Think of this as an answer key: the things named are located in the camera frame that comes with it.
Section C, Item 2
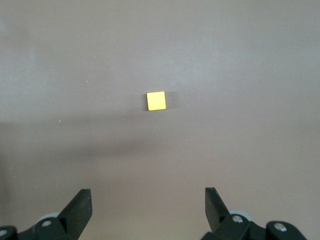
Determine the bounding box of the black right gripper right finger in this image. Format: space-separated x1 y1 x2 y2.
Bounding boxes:
201 187 266 240

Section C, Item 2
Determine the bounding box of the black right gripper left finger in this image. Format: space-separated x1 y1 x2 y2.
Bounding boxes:
18 188 93 240

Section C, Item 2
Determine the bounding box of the yellow cube block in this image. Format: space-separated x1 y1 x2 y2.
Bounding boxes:
146 91 167 112

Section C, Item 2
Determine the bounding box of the brown table cover mat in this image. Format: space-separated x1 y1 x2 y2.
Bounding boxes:
0 0 320 240

